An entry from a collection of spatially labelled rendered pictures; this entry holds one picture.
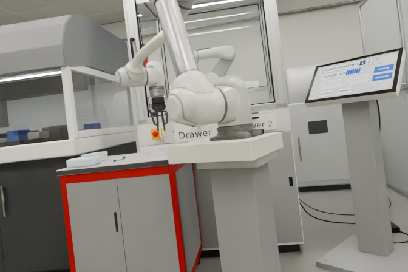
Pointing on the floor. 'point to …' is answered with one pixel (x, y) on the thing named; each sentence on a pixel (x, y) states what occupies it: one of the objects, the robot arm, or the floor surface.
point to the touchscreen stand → (367, 200)
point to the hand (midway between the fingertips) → (161, 131)
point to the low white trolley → (132, 215)
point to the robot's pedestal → (244, 214)
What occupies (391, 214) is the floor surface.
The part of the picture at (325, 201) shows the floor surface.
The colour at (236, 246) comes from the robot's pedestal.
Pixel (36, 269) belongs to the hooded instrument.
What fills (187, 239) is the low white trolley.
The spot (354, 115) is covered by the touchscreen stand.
